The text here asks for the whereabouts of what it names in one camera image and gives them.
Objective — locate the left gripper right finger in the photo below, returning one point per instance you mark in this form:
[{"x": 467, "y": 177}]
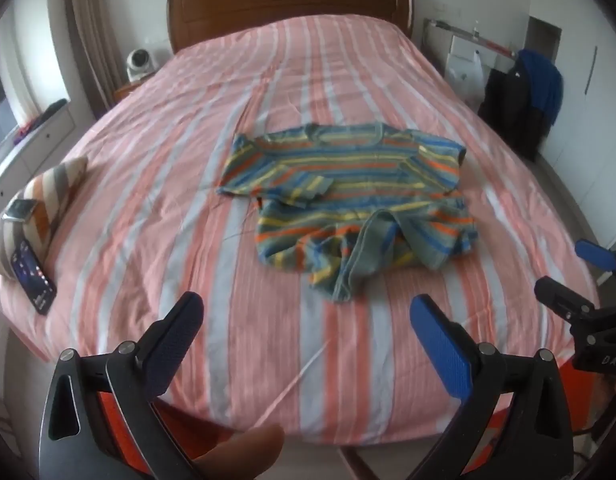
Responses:
[{"x": 536, "y": 439}]

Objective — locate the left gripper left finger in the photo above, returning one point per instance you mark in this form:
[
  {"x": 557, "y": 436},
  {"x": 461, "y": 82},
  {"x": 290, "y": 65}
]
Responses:
[{"x": 75, "y": 439}]

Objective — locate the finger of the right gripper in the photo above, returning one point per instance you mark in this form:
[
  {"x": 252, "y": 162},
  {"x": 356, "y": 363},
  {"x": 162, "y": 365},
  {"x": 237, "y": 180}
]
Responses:
[
  {"x": 602, "y": 258},
  {"x": 561, "y": 300}
]

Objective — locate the striped knit sweater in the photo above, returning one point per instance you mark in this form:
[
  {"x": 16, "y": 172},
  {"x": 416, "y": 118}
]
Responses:
[{"x": 343, "y": 203}]

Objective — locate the person's left hand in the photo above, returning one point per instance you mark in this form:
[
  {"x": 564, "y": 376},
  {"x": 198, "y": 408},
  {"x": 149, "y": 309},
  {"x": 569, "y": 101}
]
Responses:
[{"x": 244, "y": 456}]

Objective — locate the orange fluffy sleeve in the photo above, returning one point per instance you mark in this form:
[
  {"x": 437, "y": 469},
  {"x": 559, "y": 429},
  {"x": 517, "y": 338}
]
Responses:
[{"x": 195, "y": 436}]

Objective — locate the white wardrobe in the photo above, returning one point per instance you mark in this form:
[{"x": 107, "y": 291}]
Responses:
[{"x": 581, "y": 147}]

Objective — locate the black smartphone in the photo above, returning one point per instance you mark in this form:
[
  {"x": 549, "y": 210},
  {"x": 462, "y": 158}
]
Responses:
[{"x": 37, "y": 286}]

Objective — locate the blue garment on chair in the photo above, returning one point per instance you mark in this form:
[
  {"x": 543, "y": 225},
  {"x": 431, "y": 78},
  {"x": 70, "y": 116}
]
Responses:
[{"x": 545, "y": 83}]

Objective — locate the pink striped bed cover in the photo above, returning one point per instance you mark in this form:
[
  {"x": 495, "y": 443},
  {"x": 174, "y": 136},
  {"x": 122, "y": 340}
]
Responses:
[{"x": 148, "y": 223}]

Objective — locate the white plastic bag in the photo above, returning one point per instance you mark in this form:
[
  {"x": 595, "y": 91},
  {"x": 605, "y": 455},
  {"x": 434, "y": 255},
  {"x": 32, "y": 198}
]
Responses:
[{"x": 466, "y": 77}]

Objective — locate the silver smartphone on pillow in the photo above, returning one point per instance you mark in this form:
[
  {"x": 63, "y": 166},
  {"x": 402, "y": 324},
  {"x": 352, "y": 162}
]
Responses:
[{"x": 20, "y": 210}]

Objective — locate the striped chevron pillow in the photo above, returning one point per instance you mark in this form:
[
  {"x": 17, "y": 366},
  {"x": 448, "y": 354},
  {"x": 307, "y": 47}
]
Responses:
[{"x": 54, "y": 189}]

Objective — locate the white desk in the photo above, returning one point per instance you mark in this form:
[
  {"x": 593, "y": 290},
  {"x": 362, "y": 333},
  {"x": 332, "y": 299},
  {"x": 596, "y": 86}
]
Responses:
[{"x": 441, "y": 42}]

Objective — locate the white window side cabinet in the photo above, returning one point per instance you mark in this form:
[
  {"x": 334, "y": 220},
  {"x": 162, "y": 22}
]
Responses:
[{"x": 39, "y": 151}]

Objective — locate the white round fan heater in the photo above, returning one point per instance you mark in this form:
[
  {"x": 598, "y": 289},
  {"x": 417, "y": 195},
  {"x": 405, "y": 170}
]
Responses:
[{"x": 139, "y": 65}]

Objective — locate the beige curtain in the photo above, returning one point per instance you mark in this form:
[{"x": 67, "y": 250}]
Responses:
[{"x": 96, "y": 51}]

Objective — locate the brown wooden headboard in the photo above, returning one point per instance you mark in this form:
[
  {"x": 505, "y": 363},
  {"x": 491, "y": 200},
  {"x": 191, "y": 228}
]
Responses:
[{"x": 193, "y": 21}]

